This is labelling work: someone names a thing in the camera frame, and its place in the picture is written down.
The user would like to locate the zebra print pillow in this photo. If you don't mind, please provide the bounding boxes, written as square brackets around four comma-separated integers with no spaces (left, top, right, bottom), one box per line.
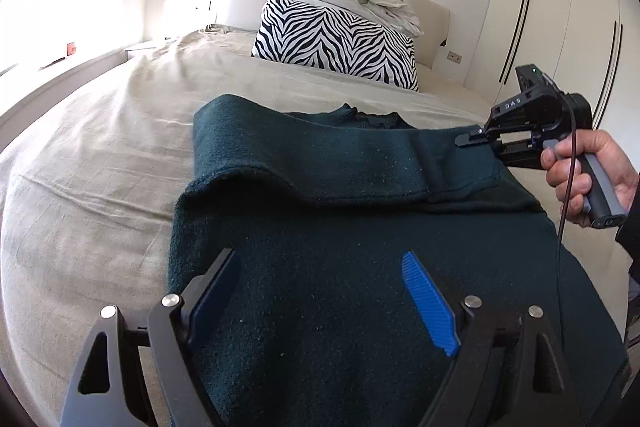
[251,0,420,92]

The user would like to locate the person's right hand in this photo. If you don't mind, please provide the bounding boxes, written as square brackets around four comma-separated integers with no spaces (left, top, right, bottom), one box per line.
[541,129,640,229]

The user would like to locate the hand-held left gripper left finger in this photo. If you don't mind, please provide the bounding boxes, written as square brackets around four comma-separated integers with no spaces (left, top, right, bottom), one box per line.
[60,248,241,427]

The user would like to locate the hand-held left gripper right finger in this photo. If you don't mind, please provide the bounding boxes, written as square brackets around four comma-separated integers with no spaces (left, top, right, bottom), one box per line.
[402,251,587,427]

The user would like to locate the bed with beige sheet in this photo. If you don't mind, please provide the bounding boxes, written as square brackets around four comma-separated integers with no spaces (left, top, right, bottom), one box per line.
[0,24,632,427]

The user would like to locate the dark green sweater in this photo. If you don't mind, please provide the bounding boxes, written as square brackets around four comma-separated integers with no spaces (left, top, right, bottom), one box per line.
[167,94,631,427]

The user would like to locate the person's right forearm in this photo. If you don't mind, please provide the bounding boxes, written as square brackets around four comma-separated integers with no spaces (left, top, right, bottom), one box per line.
[615,187,640,280]

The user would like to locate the white wardrobe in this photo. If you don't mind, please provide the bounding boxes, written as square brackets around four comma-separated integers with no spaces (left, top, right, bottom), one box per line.
[462,0,640,132]

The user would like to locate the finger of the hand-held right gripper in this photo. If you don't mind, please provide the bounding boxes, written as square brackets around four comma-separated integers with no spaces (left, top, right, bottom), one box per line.
[456,128,493,148]

